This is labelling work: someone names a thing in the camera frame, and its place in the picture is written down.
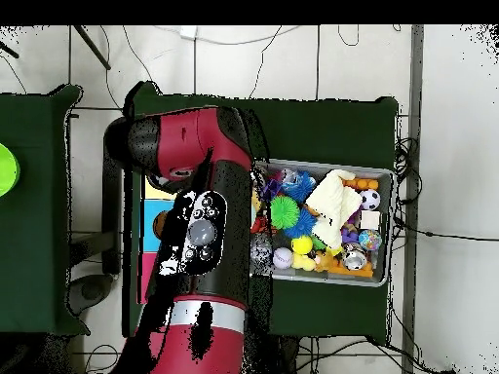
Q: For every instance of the plain yellow ball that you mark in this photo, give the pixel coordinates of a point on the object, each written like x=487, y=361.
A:
x=301, y=245

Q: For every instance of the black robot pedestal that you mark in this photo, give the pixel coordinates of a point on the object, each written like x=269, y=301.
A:
x=281, y=358

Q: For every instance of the cream muslin cloth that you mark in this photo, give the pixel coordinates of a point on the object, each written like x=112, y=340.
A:
x=335, y=204

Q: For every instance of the clear mesh bin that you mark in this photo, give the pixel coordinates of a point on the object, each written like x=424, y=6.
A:
x=380, y=261

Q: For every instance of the thin black rod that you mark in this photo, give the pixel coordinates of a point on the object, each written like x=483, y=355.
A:
x=90, y=47

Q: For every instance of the small black white soccer ball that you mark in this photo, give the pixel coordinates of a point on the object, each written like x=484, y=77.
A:
x=369, y=199

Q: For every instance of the blue spiky rubber ball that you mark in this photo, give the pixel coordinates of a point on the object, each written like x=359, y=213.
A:
x=302, y=224

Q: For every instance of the blue furry monster toy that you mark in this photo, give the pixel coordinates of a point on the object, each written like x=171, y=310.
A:
x=299, y=185

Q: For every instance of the dark green table cloth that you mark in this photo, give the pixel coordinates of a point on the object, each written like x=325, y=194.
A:
x=327, y=125
x=31, y=234

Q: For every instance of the black upright panel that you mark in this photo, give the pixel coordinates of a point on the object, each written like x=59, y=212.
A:
x=113, y=226

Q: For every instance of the grey round base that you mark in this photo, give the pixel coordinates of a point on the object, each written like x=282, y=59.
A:
x=90, y=294

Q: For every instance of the grey vertical beam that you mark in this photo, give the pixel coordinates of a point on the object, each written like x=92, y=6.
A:
x=417, y=78

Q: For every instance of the plain wooden cube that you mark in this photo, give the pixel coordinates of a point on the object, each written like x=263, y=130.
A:
x=369, y=220

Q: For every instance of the small globe print ball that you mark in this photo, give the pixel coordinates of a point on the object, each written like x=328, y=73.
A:
x=369, y=239

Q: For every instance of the bright green cup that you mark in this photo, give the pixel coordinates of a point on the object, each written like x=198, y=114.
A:
x=6, y=167

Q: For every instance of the wooden box with three holes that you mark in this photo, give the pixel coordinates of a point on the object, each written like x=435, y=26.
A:
x=152, y=226

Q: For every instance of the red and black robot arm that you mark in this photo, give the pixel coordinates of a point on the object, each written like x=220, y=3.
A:
x=203, y=156

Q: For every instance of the green spiky rubber ball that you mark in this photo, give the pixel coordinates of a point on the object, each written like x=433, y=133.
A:
x=283, y=211

